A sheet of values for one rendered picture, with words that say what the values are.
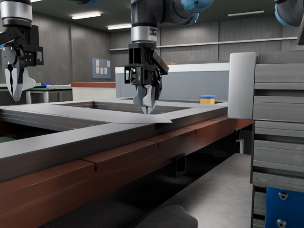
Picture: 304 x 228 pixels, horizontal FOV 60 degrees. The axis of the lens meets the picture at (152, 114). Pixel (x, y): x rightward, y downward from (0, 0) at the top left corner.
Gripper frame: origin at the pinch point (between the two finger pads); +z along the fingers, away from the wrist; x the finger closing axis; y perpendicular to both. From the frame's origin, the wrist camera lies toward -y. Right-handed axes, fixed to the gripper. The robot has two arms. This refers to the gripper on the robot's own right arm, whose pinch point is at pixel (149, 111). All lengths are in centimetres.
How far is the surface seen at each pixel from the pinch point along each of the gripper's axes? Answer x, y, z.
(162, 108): -11.8, -25.4, 2.1
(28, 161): 12.0, 45.6, 1.8
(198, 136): 16.3, -1.0, 6.0
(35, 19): -847, -485, -226
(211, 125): 16.3, -10.2, 4.4
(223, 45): -356, -1015, -149
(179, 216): 25.0, 24.9, 15.4
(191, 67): -22, -71, -17
